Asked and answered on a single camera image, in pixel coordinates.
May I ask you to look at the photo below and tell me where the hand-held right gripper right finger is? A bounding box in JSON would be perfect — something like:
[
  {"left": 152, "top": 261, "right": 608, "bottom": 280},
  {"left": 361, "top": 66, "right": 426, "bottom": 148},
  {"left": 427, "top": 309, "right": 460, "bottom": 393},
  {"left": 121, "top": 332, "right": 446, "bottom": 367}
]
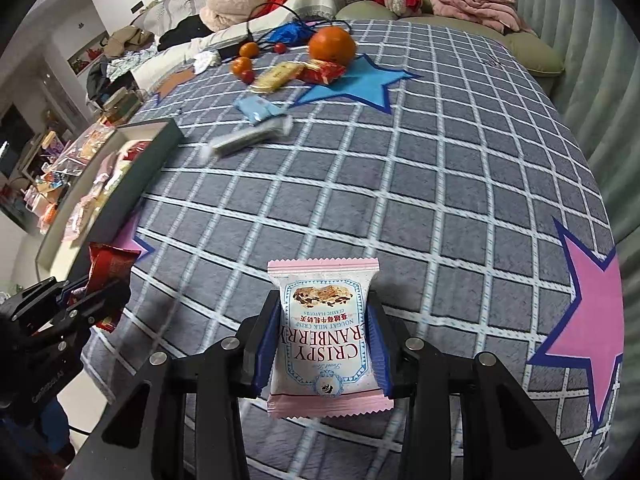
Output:
[{"left": 366, "top": 292, "right": 586, "bottom": 480}]

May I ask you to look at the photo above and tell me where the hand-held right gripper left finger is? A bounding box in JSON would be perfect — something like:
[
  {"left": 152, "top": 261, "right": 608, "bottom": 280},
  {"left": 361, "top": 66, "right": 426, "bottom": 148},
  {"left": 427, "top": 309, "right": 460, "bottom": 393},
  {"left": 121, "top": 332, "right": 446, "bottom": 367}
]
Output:
[{"left": 65, "top": 290, "right": 282, "bottom": 480}]

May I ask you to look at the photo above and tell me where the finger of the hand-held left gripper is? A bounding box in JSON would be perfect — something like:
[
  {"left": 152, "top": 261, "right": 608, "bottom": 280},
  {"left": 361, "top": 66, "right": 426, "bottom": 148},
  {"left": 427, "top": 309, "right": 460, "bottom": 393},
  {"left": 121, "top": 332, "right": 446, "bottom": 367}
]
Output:
[
  {"left": 27, "top": 277, "right": 133, "bottom": 348},
  {"left": 0, "top": 276, "right": 76, "bottom": 323}
]

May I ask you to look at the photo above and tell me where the red gold printed snack packet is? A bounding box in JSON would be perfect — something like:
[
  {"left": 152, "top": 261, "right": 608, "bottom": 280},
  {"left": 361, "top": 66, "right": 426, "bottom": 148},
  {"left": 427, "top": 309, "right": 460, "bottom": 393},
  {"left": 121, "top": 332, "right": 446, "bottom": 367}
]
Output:
[{"left": 85, "top": 241, "right": 142, "bottom": 333}]

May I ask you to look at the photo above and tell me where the white pink snack packet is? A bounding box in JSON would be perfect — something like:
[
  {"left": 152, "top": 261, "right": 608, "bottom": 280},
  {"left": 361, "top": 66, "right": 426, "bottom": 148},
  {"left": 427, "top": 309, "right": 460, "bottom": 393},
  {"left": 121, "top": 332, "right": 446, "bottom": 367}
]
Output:
[
  {"left": 266, "top": 258, "right": 392, "bottom": 419},
  {"left": 62, "top": 187, "right": 113, "bottom": 243}
]

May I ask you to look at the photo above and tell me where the plain pink snack packet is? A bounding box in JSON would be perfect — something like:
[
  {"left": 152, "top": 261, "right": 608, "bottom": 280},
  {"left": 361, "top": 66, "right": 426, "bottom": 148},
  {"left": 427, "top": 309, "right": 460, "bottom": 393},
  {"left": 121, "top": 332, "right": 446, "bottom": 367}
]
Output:
[{"left": 92, "top": 152, "right": 126, "bottom": 196}]

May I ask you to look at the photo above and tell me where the dark grey storage box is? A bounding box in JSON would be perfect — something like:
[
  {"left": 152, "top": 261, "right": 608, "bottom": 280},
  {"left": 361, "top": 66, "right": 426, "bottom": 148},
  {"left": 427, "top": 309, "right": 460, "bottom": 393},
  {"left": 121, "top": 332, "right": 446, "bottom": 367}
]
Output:
[{"left": 35, "top": 118, "right": 186, "bottom": 273}]

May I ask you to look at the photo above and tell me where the bright red snack packet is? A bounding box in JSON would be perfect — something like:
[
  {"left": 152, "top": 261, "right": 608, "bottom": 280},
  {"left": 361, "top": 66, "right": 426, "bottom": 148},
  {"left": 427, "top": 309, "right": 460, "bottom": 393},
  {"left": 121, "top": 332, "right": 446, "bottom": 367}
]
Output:
[{"left": 120, "top": 142, "right": 151, "bottom": 162}]

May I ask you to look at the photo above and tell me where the person's left hand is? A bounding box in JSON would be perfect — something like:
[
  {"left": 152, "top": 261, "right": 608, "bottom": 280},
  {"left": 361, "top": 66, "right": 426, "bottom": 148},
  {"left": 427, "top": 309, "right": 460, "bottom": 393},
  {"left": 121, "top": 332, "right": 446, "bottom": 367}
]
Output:
[{"left": 0, "top": 395, "right": 73, "bottom": 461}]

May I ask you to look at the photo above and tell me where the pile of snack bags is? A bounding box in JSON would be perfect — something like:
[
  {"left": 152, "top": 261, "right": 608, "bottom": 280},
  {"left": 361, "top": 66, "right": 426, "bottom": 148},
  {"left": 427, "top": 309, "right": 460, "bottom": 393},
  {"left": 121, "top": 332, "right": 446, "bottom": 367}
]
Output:
[{"left": 22, "top": 120, "right": 118, "bottom": 233}]

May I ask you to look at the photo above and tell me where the grey plaid star cloth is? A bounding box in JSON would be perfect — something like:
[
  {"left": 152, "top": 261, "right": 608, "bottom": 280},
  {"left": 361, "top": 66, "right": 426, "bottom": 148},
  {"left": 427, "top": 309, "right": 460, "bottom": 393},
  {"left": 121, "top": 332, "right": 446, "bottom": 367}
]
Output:
[{"left": 65, "top": 17, "right": 626, "bottom": 480}]

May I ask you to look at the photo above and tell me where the silver grey snack packet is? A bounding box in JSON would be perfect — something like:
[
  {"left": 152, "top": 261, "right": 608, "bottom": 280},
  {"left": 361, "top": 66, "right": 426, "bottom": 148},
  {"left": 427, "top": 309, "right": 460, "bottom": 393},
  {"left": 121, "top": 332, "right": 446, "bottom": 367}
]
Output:
[{"left": 200, "top": 114, "right": 295, "bottom": 161}]

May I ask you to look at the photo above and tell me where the light blue snack packet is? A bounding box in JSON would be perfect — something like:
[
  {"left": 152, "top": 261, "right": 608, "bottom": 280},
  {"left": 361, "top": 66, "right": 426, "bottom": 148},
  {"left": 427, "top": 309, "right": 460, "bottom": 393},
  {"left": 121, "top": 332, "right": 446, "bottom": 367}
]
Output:
[{"left": 234, "top": 96, "right": 282, "bottom": 125}]

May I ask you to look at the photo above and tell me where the white crumpled tissue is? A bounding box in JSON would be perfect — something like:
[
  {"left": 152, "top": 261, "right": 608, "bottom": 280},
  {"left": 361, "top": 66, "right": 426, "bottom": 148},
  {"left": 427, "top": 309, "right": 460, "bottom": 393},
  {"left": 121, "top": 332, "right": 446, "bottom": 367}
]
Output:
[{"left": 192, "top": 51, "right": 222, "bottom": 75}]

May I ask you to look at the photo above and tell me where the clear biscuit packet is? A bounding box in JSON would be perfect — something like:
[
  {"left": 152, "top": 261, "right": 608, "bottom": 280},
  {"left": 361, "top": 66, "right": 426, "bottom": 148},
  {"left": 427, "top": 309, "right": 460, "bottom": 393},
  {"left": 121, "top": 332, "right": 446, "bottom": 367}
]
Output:
[{"left": 248, "top": 61, "right": 305, "bottom": 93}]

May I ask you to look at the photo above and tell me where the red wrapped candy packet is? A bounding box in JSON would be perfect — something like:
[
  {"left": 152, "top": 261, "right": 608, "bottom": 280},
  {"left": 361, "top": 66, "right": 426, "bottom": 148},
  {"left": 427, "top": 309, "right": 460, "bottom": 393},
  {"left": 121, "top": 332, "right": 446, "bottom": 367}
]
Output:
[{"left": 295, "top": 60, "right": 347, "bottom": 85}]

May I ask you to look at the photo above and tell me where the black garment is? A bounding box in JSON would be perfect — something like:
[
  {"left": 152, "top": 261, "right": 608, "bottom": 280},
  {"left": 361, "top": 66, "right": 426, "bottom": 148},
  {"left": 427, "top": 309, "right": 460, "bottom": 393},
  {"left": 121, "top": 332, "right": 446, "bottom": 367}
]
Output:
[{"left": 157, "top": 16, "right": 213, "bottom": 52}]

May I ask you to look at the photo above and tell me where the black power adapter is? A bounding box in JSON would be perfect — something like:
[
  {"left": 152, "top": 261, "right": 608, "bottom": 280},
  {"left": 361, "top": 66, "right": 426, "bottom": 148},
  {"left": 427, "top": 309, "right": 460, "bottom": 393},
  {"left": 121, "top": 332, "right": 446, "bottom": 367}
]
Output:
[{"left": 215, "top": 39, "right": 254, "bottom": 59}]

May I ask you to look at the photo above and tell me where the grey striped sofa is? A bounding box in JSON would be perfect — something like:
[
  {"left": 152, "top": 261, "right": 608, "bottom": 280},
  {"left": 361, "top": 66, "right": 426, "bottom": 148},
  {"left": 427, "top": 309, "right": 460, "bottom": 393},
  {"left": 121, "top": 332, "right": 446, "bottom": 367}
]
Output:
[{"left": 132, "top": 0, "right": 351, "bottom": 53}]

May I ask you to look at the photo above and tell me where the large orange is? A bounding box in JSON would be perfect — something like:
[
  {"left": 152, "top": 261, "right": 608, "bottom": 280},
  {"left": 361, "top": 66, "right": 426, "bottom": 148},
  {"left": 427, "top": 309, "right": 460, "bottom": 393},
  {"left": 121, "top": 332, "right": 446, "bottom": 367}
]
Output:
[{"left": 307, "top": 26, "right": 357, "bottom": 66}]

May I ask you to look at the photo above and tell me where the blue plastic bag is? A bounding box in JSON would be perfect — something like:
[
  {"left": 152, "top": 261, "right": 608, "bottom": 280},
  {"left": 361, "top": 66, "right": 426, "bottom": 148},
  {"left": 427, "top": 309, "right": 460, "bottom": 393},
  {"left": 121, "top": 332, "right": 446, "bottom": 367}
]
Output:
[{"left": 267, "top": 22, "right": 315, "bottom": 45}]

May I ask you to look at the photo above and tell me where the beige plush garment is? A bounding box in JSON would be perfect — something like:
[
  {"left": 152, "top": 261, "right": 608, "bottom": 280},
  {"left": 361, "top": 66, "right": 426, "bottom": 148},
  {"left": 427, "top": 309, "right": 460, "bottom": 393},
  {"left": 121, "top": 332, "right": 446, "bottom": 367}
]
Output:
[{"left": 201, "top": 0, "right": 275, "bottom": 32}]

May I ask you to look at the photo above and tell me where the green armchair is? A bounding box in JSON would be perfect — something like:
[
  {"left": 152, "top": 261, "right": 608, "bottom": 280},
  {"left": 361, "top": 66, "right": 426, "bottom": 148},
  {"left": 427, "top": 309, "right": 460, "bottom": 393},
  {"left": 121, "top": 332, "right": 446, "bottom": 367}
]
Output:
[{"left": 334, "top": 0, "right": 566, "bottom": 78}]

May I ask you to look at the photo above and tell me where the pink folded blanket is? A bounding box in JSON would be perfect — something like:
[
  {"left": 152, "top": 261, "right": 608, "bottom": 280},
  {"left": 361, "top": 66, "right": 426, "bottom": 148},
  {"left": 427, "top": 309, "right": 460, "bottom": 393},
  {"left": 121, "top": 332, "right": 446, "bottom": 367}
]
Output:
[{"left": 426, "top": 0, "right": 540, "bottom": 36}]

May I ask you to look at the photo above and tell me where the pale green curtain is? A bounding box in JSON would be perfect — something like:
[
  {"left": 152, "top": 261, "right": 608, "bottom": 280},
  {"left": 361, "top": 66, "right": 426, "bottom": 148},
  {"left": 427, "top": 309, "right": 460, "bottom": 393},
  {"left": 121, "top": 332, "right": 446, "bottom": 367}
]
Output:
[{"left": 492, "top": 0, "right": 640, "bottom": 241}]

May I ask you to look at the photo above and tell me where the framed wall picture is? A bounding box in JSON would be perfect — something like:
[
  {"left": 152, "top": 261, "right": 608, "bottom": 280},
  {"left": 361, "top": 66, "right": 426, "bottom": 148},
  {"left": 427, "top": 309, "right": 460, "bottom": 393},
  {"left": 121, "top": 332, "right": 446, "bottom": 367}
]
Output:
[{"left": 67, "top": 31, "right": 110, "bottom": 76}]

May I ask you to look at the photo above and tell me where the black cable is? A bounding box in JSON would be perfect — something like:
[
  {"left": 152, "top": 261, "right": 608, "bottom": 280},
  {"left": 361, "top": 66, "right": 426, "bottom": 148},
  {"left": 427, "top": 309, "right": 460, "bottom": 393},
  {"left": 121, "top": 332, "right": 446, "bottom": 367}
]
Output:
[{"left": 245, "top": 2, "right": 353, "bottom": 43}]

